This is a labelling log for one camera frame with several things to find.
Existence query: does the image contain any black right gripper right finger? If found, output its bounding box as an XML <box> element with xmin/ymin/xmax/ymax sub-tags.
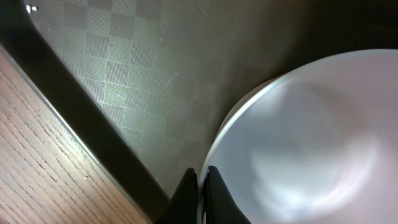
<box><xmin>203</xmin><ymin>166</ymin><xmax>250</xmax><ymax>224</ymax></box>

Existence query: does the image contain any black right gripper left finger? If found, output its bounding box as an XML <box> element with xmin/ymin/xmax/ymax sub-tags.
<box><xmin>154</xmin><ymin>168</ymin><xmax>198</xmax><ymax>224</ymax></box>

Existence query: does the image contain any white rice bowl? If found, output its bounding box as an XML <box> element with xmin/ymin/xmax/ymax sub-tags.
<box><xmin>201</xmin><ymin>49</ymin><xmax>397</xmax><ymax>223</ymax></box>

